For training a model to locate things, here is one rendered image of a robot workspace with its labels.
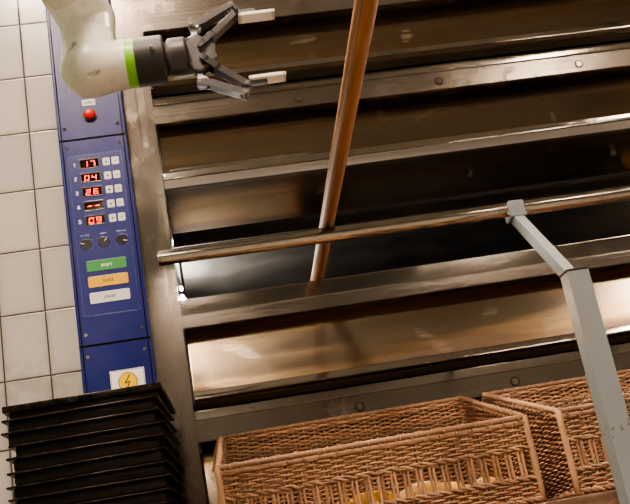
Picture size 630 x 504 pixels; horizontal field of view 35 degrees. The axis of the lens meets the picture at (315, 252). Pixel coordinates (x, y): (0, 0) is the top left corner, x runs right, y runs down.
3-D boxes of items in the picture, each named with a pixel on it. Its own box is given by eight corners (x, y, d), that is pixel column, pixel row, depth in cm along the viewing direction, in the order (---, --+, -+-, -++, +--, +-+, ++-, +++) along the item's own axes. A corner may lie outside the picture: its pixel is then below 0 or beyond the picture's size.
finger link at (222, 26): (202, 58, 189) (196, 54, 189) (240, 19, 192) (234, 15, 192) (200, 48, 185) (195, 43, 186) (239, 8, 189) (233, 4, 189)
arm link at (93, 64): (68, 114, 186) (55, 72, 177) (65, 66, 193) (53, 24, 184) (142, 104, 187) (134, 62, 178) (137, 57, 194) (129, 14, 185)
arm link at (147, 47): (135, 69, 179) (129, 26, 182) (143, 100, 190) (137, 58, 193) (169, 65, 180) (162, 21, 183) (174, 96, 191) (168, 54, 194)
